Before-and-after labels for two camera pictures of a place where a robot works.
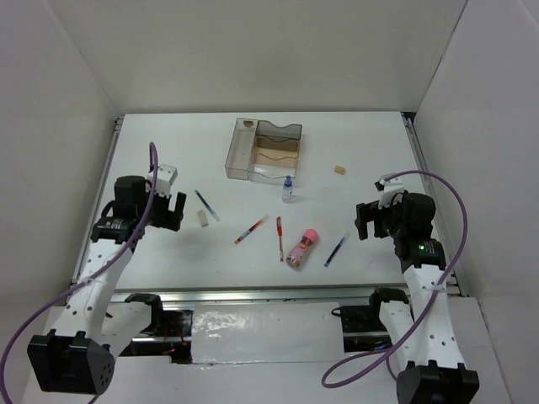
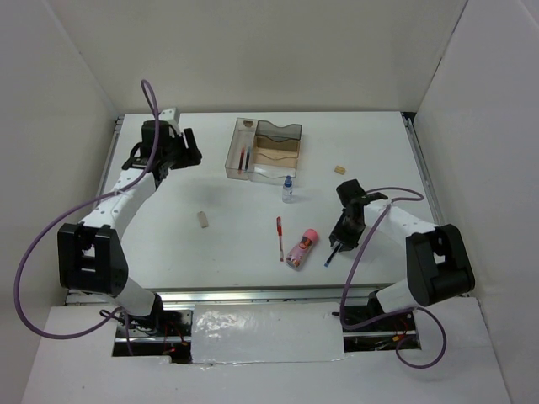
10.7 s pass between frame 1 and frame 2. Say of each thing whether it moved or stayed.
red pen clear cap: moved
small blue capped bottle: stayed
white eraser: stayed
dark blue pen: stayed
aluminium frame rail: stayed
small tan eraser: stayed
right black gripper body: moved
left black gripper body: moved
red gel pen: stayed
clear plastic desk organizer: stayed
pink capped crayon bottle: stayed
